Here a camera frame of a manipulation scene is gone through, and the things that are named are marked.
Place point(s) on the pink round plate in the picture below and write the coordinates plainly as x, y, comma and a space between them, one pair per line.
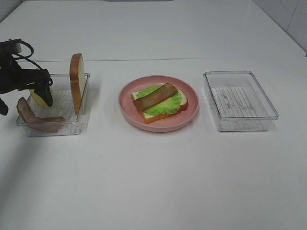
170, 123

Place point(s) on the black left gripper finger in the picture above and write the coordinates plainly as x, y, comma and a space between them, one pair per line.
42, 82
3, 108

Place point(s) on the clear right plastic tray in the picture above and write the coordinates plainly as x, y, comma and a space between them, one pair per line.
238, 102

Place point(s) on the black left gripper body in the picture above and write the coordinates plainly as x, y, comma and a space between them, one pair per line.
13, 77

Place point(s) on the clear left plastic tray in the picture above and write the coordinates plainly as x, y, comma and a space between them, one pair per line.
63, 106

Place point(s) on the bacon strip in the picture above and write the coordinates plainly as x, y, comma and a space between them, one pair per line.
154, 95
28, 116

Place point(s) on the green lettuce leaf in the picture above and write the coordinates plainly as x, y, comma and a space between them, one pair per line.
172, 105

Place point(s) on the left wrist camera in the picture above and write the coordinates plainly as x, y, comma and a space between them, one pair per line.
11, 46

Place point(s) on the yellow cheese slice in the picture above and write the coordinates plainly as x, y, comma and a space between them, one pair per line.
42, 96

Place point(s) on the clear plastic tray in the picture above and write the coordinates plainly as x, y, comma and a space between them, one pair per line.
238, 102
63, 106

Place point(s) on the bread slice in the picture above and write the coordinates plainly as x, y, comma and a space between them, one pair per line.
148, 120
77, 80

